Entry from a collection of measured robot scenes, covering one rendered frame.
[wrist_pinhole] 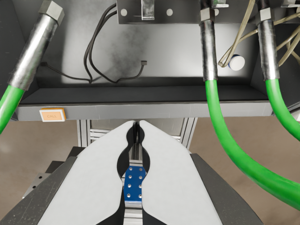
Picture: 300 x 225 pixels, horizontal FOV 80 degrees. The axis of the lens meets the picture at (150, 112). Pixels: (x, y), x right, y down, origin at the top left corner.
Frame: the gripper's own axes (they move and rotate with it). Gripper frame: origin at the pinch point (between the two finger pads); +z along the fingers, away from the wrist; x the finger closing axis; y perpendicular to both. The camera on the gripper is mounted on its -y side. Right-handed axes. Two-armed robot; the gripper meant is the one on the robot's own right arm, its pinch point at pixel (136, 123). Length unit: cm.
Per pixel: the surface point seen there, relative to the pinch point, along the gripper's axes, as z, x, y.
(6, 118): 4.2, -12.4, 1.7
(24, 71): 6.8, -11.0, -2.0
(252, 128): 123, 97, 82
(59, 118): 26.3, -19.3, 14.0
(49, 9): 10.5, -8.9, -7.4
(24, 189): 123, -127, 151
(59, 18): 11.2, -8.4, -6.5
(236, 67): 38.1, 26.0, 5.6
